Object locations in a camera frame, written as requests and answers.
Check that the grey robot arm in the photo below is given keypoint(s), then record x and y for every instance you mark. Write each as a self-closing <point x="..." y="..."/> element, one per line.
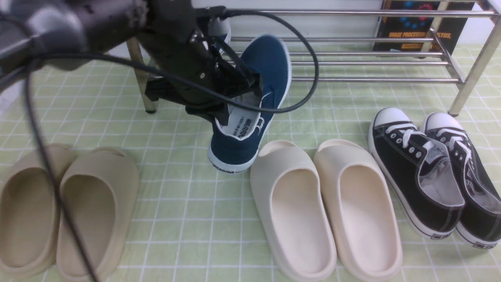
<point x="30" y="28"/>

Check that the black lace sneaker left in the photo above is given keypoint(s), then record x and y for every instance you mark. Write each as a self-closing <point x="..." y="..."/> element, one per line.
<point x="420" y="172"/>

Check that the metal shoe rack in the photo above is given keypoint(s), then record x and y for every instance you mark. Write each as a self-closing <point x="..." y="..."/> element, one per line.
<point x="432" y="53"/>

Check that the cream slipper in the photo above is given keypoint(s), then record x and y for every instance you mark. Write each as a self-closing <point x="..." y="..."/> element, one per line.
<point x="359" y="206"/>
<point x="286" y="189"/>

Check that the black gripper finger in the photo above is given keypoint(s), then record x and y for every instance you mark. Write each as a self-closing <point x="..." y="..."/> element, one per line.
<point x="211" y="111"/>
<point x="231" y="77"/>

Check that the dark image processing book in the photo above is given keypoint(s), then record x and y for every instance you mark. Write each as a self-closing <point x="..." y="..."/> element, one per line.
<point x="449" y="29"/>

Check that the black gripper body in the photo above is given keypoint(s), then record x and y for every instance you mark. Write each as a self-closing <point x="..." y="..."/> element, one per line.
<point x="169" y="34"/>

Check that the cream slipper left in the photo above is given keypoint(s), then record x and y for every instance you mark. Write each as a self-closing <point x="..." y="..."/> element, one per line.
<point x="286" y="189"/>

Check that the cream slipper right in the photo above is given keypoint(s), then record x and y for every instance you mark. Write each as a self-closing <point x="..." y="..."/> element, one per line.
<point x="359" y="206"/>

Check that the tan slipper far left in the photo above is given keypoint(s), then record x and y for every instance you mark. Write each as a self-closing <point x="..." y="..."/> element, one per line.
<point x="29" y="219"/>

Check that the black lace sneaker right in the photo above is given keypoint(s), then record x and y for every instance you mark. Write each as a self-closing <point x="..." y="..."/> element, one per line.
<point x="480" y="222"/>

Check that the black lace sneaker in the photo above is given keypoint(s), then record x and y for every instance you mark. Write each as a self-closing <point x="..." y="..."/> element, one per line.
<point x="480" y="222"/>
<point x="420" y="172"/>

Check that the navy canvas shoe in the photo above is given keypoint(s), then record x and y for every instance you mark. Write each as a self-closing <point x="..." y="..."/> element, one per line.
<point x="234" y="146"/>
<point x="217" y="29"/>

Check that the tan slipper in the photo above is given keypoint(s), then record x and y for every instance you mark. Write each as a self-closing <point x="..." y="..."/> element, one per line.
<point x="29" y="219"/>
<point x="100" y="189"/>

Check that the green checked floor cloth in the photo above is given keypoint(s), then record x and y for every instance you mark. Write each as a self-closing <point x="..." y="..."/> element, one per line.
<point x="194" y="223"/>

